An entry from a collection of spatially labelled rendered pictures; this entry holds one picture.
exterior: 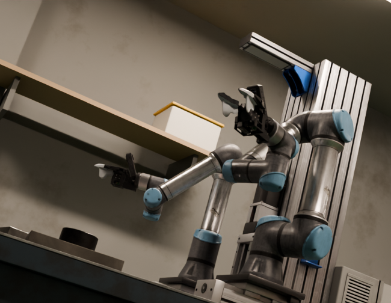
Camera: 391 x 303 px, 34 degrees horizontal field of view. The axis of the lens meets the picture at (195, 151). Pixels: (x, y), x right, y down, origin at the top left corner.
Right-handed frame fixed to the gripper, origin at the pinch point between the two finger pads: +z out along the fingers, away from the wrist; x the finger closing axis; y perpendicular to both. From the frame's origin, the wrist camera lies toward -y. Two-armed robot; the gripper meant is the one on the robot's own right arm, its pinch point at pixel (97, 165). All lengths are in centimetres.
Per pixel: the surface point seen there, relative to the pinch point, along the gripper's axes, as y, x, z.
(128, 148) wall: -39, 159, 16
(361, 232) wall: -37, 251, -174
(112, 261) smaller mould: 40, -149, -40
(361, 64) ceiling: -156, 193, -134
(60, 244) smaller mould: 39, -152, -30
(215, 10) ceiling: -160, 169, -16
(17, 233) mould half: 39, -123, -12
